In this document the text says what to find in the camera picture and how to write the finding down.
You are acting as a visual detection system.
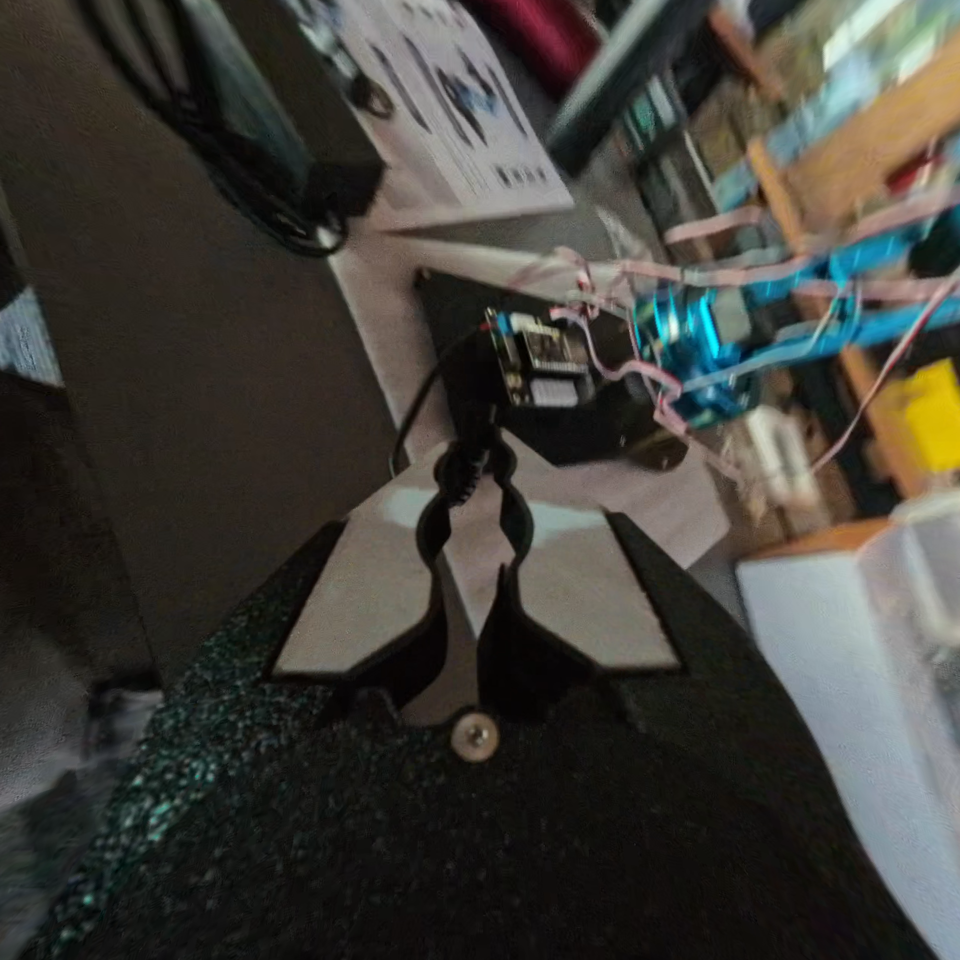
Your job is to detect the blue toy robot arm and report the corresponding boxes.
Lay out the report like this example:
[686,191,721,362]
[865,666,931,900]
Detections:
[388,112,960,505]

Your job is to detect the yellow bin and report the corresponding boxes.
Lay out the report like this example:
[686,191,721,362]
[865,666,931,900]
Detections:
[872,358,960,475]

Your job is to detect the wood-edged desk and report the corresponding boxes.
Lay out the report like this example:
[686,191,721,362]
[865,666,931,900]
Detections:
[742,30,960,500]

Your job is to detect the black power adapter with cable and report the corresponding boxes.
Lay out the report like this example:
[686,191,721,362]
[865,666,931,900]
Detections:
[78,0,389,258]

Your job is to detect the grey desk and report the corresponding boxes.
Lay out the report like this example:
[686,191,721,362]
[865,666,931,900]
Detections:
[0,0,751,691]

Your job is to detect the dark grey cylinder bottle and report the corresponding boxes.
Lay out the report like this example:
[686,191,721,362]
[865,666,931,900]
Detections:
[546,0,717,179]

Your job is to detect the cardboard box with foam insert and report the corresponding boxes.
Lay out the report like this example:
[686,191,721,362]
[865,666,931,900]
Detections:
[733,491,960,957]

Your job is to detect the white foam sheet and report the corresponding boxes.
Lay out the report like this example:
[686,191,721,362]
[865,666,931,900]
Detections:
[328,231,735,642]

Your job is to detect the red cylinder bottle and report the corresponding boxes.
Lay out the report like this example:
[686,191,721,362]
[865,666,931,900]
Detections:
[476,0,601,85]

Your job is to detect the printed instruction booklet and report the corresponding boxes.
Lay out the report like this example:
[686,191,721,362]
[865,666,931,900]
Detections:
[300,0,576,219]

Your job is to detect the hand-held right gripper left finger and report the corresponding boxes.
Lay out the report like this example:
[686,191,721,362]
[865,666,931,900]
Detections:
[270,446,455,681]

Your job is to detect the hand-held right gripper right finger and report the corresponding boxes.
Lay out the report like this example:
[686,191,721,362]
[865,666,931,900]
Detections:
[477,431,684,717]

